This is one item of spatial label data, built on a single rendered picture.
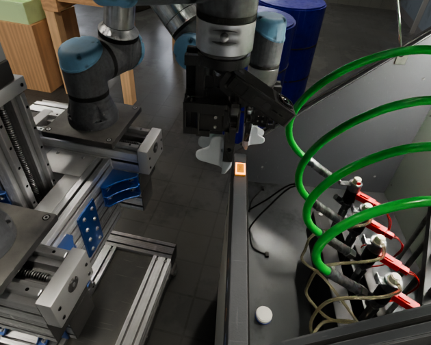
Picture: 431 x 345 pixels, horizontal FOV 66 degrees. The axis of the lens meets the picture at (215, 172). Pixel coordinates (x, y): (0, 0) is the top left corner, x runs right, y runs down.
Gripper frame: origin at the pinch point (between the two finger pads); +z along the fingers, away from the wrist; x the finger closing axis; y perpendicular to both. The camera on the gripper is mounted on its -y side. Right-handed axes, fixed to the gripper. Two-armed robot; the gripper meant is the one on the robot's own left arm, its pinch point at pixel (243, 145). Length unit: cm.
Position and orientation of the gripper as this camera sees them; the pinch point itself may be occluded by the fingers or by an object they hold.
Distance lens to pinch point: 95.9
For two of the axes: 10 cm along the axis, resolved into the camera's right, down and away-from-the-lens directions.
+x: 0.7, -6.5, 7.5
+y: 10.0, 0.9, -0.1
